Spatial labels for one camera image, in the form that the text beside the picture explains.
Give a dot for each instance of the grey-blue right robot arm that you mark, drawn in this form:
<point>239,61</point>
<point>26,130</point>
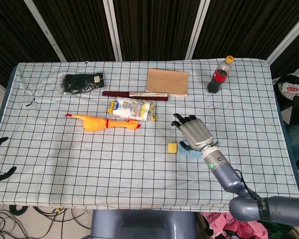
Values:
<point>229,176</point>

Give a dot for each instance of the checkered light blue tablecloth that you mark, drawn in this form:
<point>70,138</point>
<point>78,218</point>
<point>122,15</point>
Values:
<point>64,161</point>

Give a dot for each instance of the yellow rubber chicken toy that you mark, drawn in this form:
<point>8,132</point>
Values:
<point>92,123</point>

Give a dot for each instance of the brown paper notebook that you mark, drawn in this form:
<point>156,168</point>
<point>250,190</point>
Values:
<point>167,82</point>

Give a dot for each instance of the white snack bag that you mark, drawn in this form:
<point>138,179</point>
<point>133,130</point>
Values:
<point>129,109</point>

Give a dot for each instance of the white partition post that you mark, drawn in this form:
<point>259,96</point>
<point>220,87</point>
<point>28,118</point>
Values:
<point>112,30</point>
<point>44,30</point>
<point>286,42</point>
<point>196,30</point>

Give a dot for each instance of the blue sponge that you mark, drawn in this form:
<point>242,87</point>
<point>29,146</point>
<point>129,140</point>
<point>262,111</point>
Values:
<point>182,152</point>

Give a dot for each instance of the black gloves in bag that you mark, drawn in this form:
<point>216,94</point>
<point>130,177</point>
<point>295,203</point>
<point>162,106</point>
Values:
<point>82,82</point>

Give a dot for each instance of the small yellow foam cube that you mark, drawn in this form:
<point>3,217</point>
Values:
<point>172,148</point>

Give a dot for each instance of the pink cloth pile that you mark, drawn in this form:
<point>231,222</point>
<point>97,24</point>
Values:
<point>226,224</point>

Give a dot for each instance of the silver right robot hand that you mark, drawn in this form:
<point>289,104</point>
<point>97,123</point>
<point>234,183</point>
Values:
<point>196,132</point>

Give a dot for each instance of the white bag red print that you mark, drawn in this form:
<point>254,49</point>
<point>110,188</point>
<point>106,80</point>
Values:
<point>290,89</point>

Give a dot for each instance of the dark red flat box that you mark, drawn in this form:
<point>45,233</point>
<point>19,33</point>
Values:
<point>114,94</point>

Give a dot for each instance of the grey-blue robot torso base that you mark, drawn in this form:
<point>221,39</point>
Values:
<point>139,224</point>

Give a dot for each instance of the cola bottle yellow cap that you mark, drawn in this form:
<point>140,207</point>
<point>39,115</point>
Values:
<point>218,77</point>

